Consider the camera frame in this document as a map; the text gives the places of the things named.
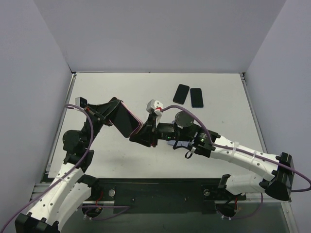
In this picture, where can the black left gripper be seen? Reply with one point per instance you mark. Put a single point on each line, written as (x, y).
(97, 115)

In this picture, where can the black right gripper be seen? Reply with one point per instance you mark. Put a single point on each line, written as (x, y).
(153, 133)

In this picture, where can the blue phone black screen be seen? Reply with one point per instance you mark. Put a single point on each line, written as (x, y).
(196, 98)

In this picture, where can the lilac phone case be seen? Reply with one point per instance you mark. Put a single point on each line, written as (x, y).
(180, 144)

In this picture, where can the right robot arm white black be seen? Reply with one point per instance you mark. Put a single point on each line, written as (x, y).
(271, 174)

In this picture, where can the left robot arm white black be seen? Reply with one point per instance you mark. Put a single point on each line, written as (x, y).
(71, 186)

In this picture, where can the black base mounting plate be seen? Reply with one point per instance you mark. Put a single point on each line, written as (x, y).
(164, 196)

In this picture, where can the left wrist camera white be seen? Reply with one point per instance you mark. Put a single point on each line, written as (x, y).
(80, 102)

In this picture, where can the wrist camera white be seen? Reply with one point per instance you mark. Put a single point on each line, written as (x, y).
(80, 102)
(155, 107)

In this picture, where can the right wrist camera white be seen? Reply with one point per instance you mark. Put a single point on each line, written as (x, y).
(155, 107)

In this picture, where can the aluminium frame rail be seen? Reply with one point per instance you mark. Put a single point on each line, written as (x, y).
(38, 189)

